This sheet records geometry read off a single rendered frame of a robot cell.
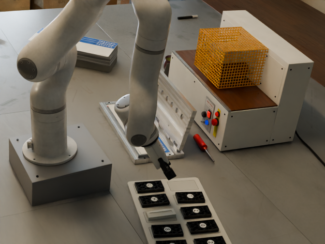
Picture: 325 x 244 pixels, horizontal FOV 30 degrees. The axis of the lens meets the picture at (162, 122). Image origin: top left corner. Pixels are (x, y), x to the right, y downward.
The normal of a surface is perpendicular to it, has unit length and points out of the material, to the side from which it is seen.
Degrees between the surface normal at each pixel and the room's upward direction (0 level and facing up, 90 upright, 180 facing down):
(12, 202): 0
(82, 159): 3
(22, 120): 0
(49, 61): 83
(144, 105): 53
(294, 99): 90
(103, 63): 90
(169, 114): 79
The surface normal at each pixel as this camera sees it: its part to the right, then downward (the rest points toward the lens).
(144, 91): 0.21, -0.16
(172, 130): -0.87, -0.07
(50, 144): 0.20, 0.53
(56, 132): 0.55, 0.47
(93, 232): 0.12, -0.85
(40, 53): -0.12, 0.13
